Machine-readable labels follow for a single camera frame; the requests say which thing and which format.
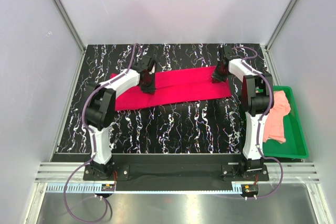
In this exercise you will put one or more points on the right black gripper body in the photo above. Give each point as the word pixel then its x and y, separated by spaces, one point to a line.
pixel 219 75

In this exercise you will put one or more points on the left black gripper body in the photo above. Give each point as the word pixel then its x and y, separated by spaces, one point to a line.
pixel 149 86

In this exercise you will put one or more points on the red t shirt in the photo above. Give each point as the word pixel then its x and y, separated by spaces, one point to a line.
pixel 175 86

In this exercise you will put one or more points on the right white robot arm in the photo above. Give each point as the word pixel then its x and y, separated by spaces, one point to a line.
pixel 256 101

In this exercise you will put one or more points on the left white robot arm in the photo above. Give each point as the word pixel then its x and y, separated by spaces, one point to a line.
pixel 99 108

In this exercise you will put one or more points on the peach t shirt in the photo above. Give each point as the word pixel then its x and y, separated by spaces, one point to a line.
pixel 274 128

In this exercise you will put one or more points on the green plastic bin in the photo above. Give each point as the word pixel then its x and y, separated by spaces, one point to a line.
pixel 295 145

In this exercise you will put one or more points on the left orange connector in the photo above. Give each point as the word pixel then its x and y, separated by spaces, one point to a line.
pixel 108 187

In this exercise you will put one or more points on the orange connector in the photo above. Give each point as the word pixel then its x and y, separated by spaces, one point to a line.
pixel 251 188
pixel 108 187

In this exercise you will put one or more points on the right orange connector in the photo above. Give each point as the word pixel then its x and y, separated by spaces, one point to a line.
pixel 251 188

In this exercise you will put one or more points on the left aluminium frame post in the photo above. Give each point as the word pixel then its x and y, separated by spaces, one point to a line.
pixel 69 24

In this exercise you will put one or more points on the aluminium frame post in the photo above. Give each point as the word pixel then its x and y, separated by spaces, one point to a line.
pixel 69 24
pixel 286 14

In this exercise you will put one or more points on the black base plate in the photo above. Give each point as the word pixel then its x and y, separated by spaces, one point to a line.
pixel 177 172

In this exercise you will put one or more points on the right aluminium frame post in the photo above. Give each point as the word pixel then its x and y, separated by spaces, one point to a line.
pixel 286 14

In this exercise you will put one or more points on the aluminium rail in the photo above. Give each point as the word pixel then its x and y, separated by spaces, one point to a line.
pixel 293 172

